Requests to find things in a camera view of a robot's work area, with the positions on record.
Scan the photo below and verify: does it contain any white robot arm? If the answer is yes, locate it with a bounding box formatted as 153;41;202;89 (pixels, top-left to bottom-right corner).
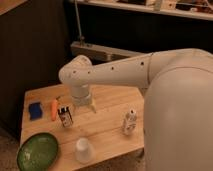
59;48;213;171

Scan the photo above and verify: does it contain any white upside-down cup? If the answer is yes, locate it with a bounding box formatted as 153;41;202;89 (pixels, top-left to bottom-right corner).
75;137;94;163

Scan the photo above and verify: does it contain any metal pole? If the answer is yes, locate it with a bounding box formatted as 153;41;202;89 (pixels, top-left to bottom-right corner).
74;0;84;45

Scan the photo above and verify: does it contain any white plastic bottle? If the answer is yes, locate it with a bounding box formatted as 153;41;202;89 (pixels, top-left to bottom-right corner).
122;109;137;135

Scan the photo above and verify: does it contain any white shelf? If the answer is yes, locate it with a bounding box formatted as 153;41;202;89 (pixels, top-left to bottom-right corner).
68;0;213;21

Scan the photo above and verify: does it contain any grey metal stand base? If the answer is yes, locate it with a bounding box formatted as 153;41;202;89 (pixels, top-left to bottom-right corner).
70;41;141;62

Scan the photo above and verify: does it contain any small printed box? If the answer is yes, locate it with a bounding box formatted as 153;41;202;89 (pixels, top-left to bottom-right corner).
57;106;73;127

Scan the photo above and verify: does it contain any blue sponge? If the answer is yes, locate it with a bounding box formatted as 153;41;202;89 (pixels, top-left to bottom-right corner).
28;102;43;120

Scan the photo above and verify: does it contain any orange carrot toy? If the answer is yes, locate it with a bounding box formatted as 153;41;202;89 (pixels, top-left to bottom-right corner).
51;99;58;121

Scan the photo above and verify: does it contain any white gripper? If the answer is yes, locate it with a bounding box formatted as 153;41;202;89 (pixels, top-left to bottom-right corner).
70;85;97;113

